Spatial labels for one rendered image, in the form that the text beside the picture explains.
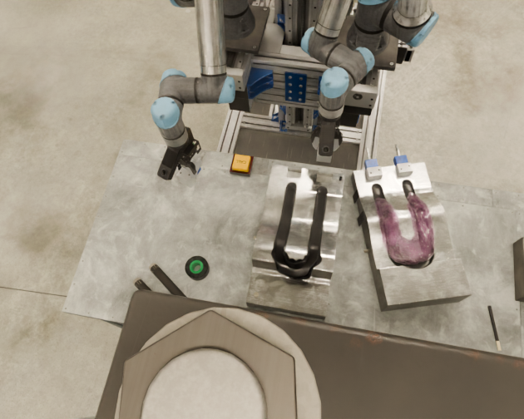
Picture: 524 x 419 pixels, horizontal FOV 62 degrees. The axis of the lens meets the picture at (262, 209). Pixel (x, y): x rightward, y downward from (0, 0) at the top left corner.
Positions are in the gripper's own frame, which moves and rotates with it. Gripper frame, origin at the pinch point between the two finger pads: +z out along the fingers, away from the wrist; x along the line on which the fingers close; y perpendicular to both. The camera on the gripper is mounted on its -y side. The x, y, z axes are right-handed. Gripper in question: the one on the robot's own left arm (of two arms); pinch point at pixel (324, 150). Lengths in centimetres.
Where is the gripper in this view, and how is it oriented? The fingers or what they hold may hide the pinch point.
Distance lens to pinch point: 154.8
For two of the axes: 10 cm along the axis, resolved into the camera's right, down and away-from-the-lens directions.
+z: 0.6, 3.9, 9.2
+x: -9.9, -1.2, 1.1
